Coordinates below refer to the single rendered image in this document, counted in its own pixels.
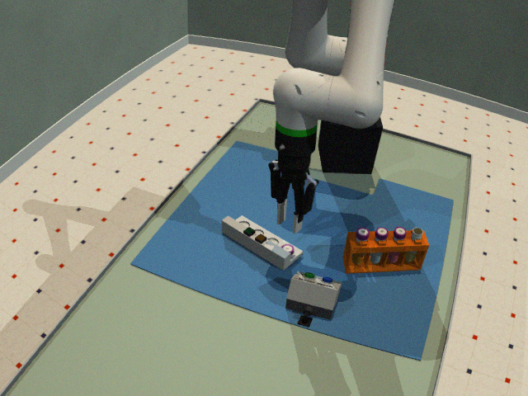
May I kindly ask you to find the blue flat mat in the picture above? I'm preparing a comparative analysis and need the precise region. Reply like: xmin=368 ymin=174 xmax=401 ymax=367
xmin=130 ymin=141 xmax=454 ymax=361

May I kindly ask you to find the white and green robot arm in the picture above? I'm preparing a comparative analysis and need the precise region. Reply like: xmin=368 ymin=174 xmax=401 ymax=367
xmin=273 ymin=0 xmax=395 ymax=158

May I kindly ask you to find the purple screw cap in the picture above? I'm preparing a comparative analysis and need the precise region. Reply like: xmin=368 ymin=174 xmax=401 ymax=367
xmin=356 ymin=228 xmax=370 ymax=241
xmin=282 ymin=244 xmax=294 ymax=255
xmin=394 ymin=227 xmax=407 ymax=239
xmin=375 ymin=227 xmax=389 ymax=240

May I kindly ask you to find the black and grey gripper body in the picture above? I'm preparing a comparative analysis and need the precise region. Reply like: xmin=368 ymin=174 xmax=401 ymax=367
xmin=277 ymin=152 xmax=311 ymax=185

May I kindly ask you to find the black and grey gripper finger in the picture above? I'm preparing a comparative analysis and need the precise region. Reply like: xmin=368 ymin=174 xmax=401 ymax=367
xmin=268 ymin=159 xmax=290 ymax=224
xmin=290 ymin=172 xmax=319 ymax=234

